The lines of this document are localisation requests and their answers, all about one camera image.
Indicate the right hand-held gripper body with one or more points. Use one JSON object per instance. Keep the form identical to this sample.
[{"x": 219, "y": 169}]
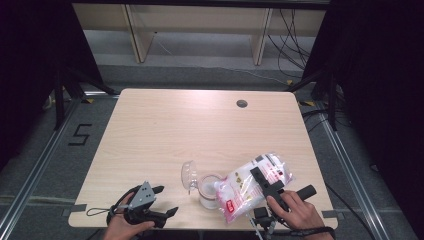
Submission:
[{"x": 263, "y": 215}]

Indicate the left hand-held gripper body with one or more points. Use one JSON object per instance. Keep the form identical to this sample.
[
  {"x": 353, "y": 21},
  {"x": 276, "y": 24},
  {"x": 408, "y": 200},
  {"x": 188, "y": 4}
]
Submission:
[{"x": 142, "y": 196}]

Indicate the red and white sugar pouch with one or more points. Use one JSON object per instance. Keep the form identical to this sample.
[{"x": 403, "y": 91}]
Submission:
[{"x": 246, "y": 190}]

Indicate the person's right hand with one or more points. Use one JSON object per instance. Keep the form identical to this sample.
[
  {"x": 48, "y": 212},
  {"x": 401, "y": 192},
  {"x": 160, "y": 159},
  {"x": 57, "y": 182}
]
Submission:
[{"x": 300, "y": 215}]

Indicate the person's left hand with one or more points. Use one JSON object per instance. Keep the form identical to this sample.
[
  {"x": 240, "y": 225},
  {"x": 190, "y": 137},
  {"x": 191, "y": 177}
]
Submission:
[{"x": 120, "y": 230}]

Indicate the grey tape strip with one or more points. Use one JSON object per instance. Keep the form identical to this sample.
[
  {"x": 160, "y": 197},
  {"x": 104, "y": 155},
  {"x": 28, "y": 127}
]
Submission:
[
  {"x": 77, "y": 208},
  {"x": 329, "y": 214}
]

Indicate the grey round table grommet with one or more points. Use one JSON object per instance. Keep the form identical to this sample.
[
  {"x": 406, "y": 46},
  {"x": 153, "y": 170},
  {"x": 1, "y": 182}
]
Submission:
[{"x": 242, "y": 103}]

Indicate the yellow and black tape marker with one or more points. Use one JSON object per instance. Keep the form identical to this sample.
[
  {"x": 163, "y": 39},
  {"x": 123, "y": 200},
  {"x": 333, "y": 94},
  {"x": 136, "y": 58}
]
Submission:
[{"x": 308, "y": 103}]

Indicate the black metal stand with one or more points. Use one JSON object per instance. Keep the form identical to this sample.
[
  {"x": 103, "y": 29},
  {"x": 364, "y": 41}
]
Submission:
[
  {"x": 331, "y": 100},
  {"x": 60, "y": 100}
]

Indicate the black curtain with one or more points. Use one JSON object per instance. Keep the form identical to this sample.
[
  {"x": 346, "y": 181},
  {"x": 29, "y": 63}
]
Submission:
[
  {"x": 383, "y": 83},
  {"x": 30, "y": 50}
]

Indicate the light wooden shelf unit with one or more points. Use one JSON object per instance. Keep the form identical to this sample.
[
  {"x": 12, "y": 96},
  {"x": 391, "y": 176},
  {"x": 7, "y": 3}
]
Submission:
[{"x": 196, "y": 18}]

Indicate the metal floor rail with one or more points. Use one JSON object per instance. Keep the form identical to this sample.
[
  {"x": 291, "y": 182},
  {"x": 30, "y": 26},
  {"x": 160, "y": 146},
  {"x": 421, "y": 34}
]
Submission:
[
  {"x": 350, "y": 166},
  {"x": 36, "y": 200},
  {"x": 40, "y": 156}
]

